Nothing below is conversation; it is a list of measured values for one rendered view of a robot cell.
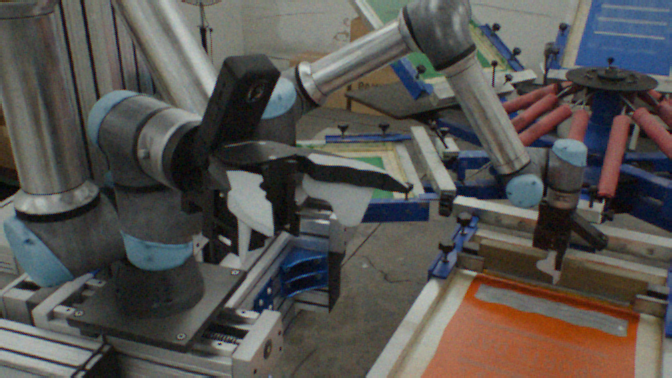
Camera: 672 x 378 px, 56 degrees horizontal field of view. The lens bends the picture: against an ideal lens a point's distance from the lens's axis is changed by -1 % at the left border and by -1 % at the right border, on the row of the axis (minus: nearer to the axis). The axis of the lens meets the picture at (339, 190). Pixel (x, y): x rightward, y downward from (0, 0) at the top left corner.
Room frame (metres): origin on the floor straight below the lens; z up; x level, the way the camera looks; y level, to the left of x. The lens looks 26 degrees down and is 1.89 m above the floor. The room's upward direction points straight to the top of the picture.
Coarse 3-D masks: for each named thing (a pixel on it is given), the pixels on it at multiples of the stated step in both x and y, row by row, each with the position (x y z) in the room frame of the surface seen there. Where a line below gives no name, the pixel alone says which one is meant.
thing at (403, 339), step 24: (480, 240) 1.57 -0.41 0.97; (504, 240) 1.54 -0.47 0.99; (528, 240) 1.54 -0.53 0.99; (456, 264) 1.42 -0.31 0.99; (600, 264) 1.43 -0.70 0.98; (624, 264) 1.41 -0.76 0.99; (432, 288) 1.31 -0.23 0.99; (408, 312) 1.21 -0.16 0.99; (408, 336) 1.12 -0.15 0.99; (384, 360) 1.04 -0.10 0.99
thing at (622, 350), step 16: (576, 304) 1.29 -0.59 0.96; (592, 304) 1.29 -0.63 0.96; (560, 320) 1.22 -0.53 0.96; (560, 336) 1.16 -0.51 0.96; (576, 336) 1.16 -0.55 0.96; (592, 336) 1.16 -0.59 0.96; (608, 336) 1.16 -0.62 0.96; (624, 336) 1.16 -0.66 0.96; (608, 352) 1.11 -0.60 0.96; (624, 352) 1.11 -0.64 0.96; (608, 368) 1.05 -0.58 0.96; (624, 368) 1.05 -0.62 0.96
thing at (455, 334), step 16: (512, 288) 1.36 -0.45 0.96; (528, 288) 1.36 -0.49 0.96; (464, 304) 1.29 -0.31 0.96; (480, 304) 1.29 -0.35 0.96; (496, 304) 1.29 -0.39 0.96; (464, 320) 1.22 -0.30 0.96; (496, 320) 1.22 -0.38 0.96; (512, 320) 1.22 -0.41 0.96; (528, 320) 1.22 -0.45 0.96; (544, 320) 1.22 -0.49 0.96; (448, 336) 1.16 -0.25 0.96; (464, 336) 1.16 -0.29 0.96; (448, 352) 1.11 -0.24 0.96; (432, 368) 1.06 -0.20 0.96; (448, 368) 1.06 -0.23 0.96
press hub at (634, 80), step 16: (576, 80) 2.06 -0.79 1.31; (592, 80) 2.06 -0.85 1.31; (608, 80) 2.05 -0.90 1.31; (624, 80) 2.06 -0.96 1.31; (640, 80) 2.06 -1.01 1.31; (656, 80) 2.06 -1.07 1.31; (608, 96) 2.05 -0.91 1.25; (592, 112) 2.09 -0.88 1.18; (608, 112) 2.05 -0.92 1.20; (592, 128) 2.06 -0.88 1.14; (608, 128) 2.04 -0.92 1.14; (592, 144) 2.03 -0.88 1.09; (592, 160) 2.01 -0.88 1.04; (624, 160) 2.03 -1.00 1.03; (624, 176) 1.94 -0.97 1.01; (544, 192) 2.04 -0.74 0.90; (608, 208) 1.90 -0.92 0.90; (624, 208) 1.90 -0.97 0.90
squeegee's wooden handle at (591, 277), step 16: (480, 256) 1.41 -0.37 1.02; (496, 256) 1.39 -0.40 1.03; (512, 256) 1.37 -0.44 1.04; (528, 256) 1.35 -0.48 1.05; (544, 256) 1.34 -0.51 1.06; (512, 272) 1.37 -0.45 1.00; (528, 272) 1.35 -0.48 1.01; (544, 272) 1.33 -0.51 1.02; (576, 272) 1.30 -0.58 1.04; (592, 272) 1.29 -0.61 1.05; (608, 272) 1.27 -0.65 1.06; (624, 272) 1.27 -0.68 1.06; (576, 288) 1.30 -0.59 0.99; (592, 288) 1.28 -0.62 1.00; (608, 288) 1.27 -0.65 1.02; (624, 288) 1.25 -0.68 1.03; (640, 288) 1.24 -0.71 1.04
